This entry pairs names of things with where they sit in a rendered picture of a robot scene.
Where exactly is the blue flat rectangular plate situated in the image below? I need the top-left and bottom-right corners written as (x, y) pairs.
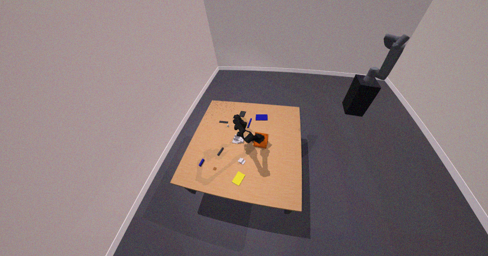
top-left (256, 114), bottom-right (268, 121)

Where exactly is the yellow flat rectangular plate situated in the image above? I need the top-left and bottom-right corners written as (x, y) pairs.
top-left (232, 171), bottom-right (245, 186)

